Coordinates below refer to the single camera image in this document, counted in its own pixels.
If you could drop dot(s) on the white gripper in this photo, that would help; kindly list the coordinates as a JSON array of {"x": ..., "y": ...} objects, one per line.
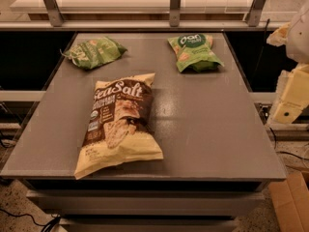
[{"x": 299, "y": 38}]

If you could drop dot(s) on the green rice chip bag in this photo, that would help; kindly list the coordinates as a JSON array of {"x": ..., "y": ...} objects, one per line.
[{"x": 193, "y": 51}]

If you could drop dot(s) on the brown sea salt chip bag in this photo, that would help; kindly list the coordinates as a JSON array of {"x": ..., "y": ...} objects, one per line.
[{"x": 117, "y": 131}]

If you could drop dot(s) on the dark green snack bag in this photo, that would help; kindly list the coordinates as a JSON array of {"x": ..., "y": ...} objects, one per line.
[{"x": 95, "y": 53}]

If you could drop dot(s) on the cardboard box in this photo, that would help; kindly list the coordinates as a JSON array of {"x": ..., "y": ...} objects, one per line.
[{"x": 290, "y": 200}]

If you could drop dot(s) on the metal railing frame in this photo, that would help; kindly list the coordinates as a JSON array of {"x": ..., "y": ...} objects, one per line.
[{"x": 170, "y": 15}]

